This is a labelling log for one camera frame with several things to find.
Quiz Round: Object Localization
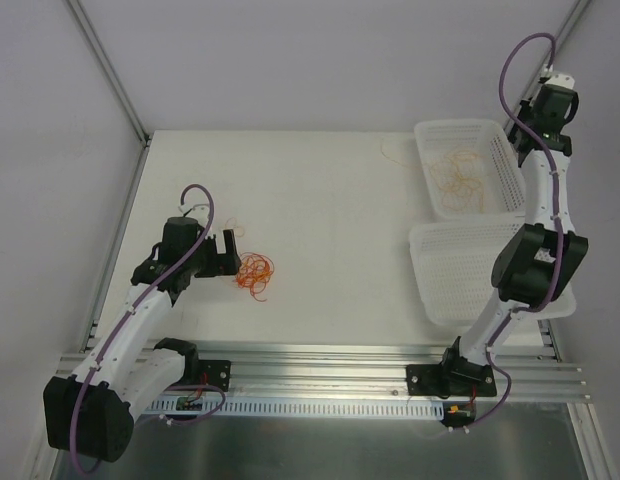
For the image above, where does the near white plastic basket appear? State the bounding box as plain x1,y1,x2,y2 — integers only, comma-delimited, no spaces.
407,216,577,328

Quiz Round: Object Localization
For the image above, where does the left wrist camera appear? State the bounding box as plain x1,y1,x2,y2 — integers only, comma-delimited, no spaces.
179,203,210,226

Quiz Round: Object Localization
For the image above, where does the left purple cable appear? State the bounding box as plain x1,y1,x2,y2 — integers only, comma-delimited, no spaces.
69,184,226,475

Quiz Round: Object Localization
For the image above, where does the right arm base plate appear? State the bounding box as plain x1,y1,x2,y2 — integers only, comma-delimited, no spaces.
406,364,497,399

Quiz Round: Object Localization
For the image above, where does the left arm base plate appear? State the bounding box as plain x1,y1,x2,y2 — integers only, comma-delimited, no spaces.
197,359,232,392

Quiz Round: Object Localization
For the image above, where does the aluminium mounting rail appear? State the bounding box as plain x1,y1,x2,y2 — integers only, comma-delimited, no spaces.
50,339,590,404

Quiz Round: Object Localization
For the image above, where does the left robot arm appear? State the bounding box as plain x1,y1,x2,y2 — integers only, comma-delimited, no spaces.
43,217,241,462

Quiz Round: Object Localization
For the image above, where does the aluminium frame post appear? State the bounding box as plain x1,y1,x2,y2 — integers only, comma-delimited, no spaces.
63,0,150,146
519,0,594,100

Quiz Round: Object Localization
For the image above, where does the white plastic basket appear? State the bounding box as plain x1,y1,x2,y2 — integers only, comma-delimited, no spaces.
414,119,525,221
407,216,577,328

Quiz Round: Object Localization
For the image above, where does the red orange wire ball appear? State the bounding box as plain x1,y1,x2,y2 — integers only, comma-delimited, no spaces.
234,252,275,303

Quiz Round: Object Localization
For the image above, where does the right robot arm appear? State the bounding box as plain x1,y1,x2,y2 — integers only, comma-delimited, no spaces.
433,75,589,398

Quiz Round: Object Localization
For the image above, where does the right aluminium frame post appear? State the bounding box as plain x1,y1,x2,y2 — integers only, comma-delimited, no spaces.
519,0,594,100

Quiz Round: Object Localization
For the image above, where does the left aluminium frame post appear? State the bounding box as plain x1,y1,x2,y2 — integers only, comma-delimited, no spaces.
63,0,150,146

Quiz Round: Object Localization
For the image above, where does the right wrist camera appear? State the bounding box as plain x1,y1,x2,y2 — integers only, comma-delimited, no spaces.
539,67,575,90

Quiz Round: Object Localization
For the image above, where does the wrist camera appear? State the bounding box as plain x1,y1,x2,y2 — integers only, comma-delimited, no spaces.
179,203,210,226
539,67,575,90

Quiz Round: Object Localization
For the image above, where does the white slotted cable duct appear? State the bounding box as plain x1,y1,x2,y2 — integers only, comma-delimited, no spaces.
145,394,444,421

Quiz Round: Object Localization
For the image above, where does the far white plastic basket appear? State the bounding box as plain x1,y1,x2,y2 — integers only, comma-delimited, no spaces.
414,119,525,221

